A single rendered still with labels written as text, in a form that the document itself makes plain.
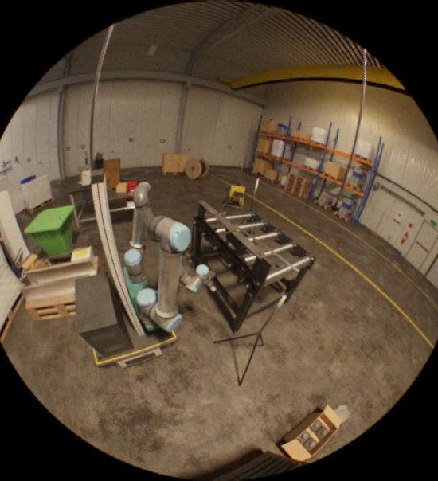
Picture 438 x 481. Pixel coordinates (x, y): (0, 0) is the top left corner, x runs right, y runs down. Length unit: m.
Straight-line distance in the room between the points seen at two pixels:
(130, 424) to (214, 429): 0.79
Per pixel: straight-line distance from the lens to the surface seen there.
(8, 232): 3.78
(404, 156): 10.25
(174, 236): 0.73
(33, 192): 7.21
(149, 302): 1.16
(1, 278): 3.21
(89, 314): 1.43
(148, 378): 2.00
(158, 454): 2.03
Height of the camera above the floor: 1.93
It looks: 33 degrees down
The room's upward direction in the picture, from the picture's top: 10 degrees clockwise
